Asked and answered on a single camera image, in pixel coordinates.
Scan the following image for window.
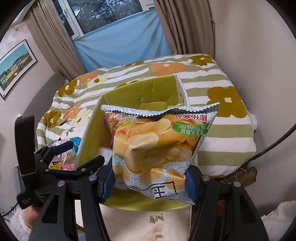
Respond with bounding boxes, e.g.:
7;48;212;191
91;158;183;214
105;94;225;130
53;0;154;40

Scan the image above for left hand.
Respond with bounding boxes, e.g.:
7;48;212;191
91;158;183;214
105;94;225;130
22;206;42;229

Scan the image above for green cardboard snack box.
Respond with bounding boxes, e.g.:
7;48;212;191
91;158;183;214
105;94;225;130
75;75;202;204

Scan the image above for black cable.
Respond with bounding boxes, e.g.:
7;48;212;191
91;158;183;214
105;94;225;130
241;122;296;166

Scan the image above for left beige curtain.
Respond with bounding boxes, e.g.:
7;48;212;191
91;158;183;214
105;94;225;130
24;1;86;80

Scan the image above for right beige curtain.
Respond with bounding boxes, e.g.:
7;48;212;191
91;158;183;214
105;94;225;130
154;0;215;56

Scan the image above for floral striped blanket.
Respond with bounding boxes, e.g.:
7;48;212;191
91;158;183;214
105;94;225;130
36;54;256;177

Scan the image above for blue cloth over window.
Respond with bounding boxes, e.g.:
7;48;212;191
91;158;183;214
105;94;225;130
73;9;172;72

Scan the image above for silver potato chip bag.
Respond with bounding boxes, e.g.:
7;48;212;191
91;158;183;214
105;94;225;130
101;103;219;205

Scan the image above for dark blue snack packet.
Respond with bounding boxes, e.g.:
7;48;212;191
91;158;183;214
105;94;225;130
48;137;81;164

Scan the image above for framed wall picture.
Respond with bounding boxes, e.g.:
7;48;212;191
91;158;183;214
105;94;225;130
1;39;37;99

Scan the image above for beige curtain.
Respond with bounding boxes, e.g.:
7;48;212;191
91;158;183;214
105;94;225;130
24;1;86;80
154;0;215;56

